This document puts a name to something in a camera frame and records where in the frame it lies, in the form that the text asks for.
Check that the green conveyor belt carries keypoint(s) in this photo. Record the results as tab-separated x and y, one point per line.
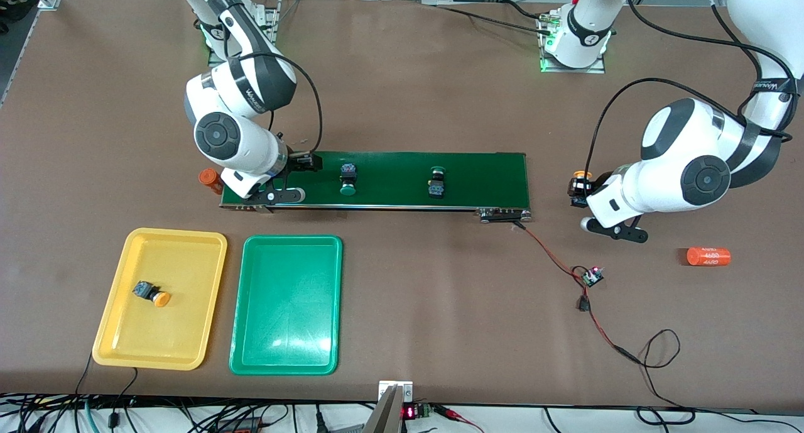
389	197

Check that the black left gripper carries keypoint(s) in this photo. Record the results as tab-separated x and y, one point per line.
576	190

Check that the red clip lead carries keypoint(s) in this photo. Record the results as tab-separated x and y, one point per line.
452	413

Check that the small black inline connector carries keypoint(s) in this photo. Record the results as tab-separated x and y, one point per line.
584	305

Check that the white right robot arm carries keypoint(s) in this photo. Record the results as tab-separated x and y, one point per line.
232	137

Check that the yellow mushroom push button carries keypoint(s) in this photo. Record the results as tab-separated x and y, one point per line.
151	293
584	173

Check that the yellow plastic tray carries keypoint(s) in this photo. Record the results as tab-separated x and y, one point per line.
160	332

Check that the orange 4680 battery cylinder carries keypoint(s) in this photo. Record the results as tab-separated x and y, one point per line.
708	257
210	180

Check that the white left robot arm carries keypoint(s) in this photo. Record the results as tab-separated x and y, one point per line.
684	169

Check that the red LED display module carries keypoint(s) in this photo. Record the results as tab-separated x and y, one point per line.
409	412

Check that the small motor controller board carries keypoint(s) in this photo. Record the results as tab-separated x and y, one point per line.
592	277

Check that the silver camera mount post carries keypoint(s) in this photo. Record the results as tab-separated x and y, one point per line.
384	414

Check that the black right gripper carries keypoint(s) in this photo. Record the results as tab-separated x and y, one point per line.
303	163

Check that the green mushroom push button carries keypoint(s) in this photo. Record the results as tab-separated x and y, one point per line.
436	189
348	190

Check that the green plastic tray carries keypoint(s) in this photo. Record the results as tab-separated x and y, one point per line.
286	307

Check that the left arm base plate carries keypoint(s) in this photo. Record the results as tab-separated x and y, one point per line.
571	70

